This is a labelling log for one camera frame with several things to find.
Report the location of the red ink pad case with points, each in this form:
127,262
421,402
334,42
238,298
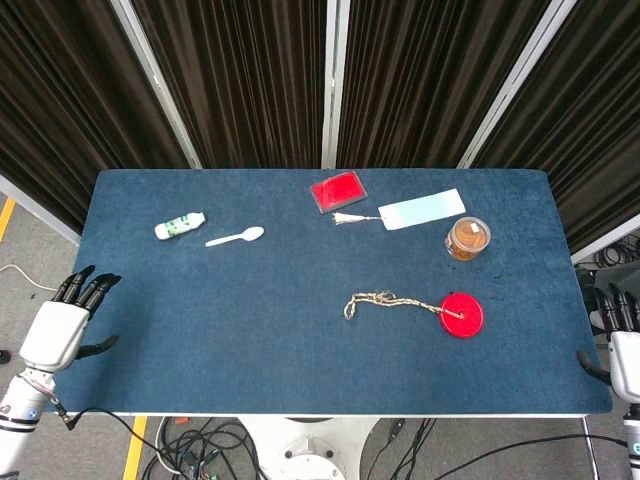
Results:
339,191

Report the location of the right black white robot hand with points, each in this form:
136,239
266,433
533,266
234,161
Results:
627,360

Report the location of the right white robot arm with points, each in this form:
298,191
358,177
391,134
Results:
633,440

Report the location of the white partition frame post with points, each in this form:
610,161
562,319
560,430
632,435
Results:
155,82
334,80
510,82

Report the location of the clear jar of rubber bands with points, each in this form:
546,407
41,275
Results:
467,240

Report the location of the blue table cloth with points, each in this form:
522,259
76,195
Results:
300,325

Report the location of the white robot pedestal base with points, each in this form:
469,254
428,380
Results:
310,447

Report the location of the white plastic spoon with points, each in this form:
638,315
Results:
240,237

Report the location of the red disc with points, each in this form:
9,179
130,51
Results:
465,322

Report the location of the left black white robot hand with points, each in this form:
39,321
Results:
52,332

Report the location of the dark pleated curtain panel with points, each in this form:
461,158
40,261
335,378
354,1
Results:
65,100
240,80
430,80
590,125

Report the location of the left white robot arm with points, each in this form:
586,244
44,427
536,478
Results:
20,405

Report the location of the pale bookmark with tassel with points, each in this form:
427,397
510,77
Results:
425,210

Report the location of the white bottle green label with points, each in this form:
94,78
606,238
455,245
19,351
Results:
177,226

